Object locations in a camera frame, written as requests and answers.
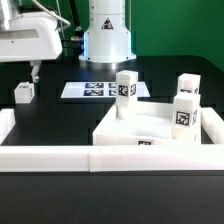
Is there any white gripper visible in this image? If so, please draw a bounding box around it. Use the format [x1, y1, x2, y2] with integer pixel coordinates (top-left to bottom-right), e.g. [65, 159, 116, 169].
[0, 12, 62, 83]

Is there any white square table top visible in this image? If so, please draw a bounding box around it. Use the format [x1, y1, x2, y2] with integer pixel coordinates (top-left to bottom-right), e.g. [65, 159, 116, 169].
[91, 99, 203, 146]

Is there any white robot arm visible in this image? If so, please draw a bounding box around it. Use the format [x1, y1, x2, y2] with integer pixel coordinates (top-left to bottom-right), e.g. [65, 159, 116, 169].
[0, 0, 135, 82]

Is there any white tag sheet with markers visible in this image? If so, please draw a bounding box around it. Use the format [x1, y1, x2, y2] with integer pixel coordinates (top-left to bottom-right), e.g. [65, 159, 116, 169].
[60, 81, 151, 99]

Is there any white U-shaped fence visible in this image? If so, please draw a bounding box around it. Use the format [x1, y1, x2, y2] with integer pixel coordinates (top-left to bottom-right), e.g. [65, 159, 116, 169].
[0, 109, 224, 172]

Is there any black cable bundle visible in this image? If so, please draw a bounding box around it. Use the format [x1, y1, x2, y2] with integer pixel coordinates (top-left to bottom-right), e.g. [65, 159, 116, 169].
[59, 0, 84, 58]

